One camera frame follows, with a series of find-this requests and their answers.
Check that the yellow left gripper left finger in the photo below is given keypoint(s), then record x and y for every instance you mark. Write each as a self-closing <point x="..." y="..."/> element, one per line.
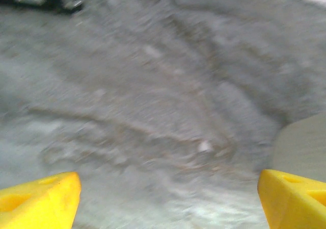
<point x="35" y="206"/>

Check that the white plastic bin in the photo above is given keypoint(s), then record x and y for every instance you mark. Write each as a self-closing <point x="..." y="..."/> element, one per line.
<point x="303" y="147"/>

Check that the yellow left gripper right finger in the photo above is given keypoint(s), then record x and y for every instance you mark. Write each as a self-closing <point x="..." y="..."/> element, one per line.
<point x="295" y="206"/>

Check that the small white paper scrap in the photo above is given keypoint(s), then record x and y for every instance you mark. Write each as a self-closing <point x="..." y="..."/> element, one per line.
<point x="204" y="146"/>

